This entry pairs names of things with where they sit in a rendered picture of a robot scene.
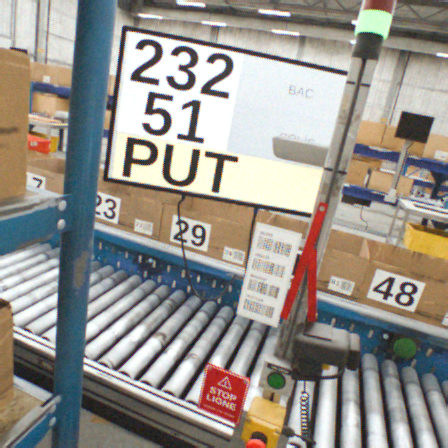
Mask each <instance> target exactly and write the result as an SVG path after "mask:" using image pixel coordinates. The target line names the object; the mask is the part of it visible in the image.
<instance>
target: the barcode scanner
mask: <svg viewBox="0 0 448 448"><path fill-rule="evenodd" d="M291 350H292V353H293V355H294V356H295V357H296V358H297V367H298V370H295V369H292V374H291V378H292V380H296V381H306V382H319V381H320V380H321V378H320V376H321V375H322V371H323V370H329V369H330V368H331V366H333V367H342V368H344V367H346V368H347V370H350V371H356V370H357V369H358V367H359V363H360V358H361V343H360V339H359V336H358V335H356V334H353V333H349V332H348V331H346V330H340V329H335V328H332V325H328V324H323V323H318V322H309V321H305V323H300V324H298V325H297V326H296V328H295V331H294V335H293V339H292V347H291Z"/></svg>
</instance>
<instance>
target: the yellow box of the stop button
mask: <svg viewBox="0 0 448 448"><path fill-rule="evenodd" d="M286 411H287V410H286V407H285V406H281V405H279V404H276V403H274V402H272V401H270V400H267V399H262V398H260V397H258V396H255V397H254V398H253V400H252V402H251V405H250V408H249V410H248V413H247V416H246V419H245V423H244V427H243V434H242V437H241V443H242V444H244V445H245V446H246V444H247V442H248V441H249V440H251V439H258V440H260V441H261V442H263V443H264V444H265V445H266V447H267V448H276V446H277V442H278V440H279V436H280V435H285V436H286V437H288V438H294V436H295V437H297V438H299V439H302V440H306V441H307V442H310V443H312V444H314V445H317V442H316V441H314V440H312V439H307V438H306V437H304V436H301V435H299V434H297V433H295V430H294V429H292V428H291V427H289V426H285V425H284V419H285V415H286Z"/></svg>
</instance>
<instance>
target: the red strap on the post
mask: <svg viewBox="0 0 448 448"><path fill-rule="evenodd" d="M327 206H328V204H327V203H325V202H322V201H320V202H319V205H318V208H317V211H316V214H315V216H314V219H313V221H312V227H311V230H310V233H309V235H308V238H307V240H306V243H305V246H304V249H303V252H302V254H301V257H300V259H299V262H298V265H297V268H296V271H295V274H294V276H293V278H292V281H291V287H290V290H289V293H288V295H287V297H286V300H285V303H284V306H283V309H282V312H281V313H280V316H279V317H280V318H283V319H285V320H287V318H288V315H289V312H290V310H291V307H292V305H293V302H294V299H295V296H296V294H297V292H298V289H299V286H300V283H301V281H302V278H303V276H304V273H305V270H306V268H307V265H308V286H307V321H309V322H316V313H317V249H313V246H314V244H315V241H316V238H317V236H318V233H319V231H320V228H321V225H322V222H323V219H324V218H325V215H326V212H327ZM309 259H310V260H309Z"/></svg>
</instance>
